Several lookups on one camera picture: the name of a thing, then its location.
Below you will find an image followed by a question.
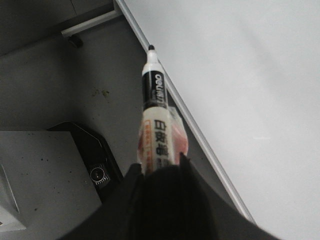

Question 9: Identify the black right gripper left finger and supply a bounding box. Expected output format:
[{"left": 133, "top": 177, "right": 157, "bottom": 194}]
[{"left": 61, "top": 163, "right": 144, "bottom": 240}]

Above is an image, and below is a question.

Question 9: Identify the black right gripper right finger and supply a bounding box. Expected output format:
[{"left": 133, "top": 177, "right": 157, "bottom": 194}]
[{"left": 179, "top": 153, "right": 277, "bottom": 240}]

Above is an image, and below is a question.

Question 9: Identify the white black whiteboard marker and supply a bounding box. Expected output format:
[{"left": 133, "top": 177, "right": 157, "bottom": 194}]
[{"left": 137, "top": 45, "right": 189, "bottom": 176}]

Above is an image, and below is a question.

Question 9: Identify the black robot base with dial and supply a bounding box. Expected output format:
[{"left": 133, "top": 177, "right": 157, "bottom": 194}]
[{"left": 47, "top": 122, "right": 124, "bottom": 202}]

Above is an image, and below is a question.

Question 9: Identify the white whiteboard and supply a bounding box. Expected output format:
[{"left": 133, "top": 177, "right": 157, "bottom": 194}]
[{"left": 118, "top": 0, "right": 320, "bottom": 240}]

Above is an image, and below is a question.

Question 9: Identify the grey whiteboard stand leg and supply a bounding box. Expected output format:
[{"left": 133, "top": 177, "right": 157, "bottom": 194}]
[{"left": 61, "top": 10, "right": 122, "bottom": 38}]

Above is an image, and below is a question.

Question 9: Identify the grey metal cabinet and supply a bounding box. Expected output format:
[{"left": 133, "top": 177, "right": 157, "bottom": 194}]
[{"left": 0, "top": 131, "right": 101, "bottom": 233}]

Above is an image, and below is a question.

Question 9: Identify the black caster wheel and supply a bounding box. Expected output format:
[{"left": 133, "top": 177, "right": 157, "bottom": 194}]
[{"left": 68, "top": 35, "right": 83, "bottom": 49}]

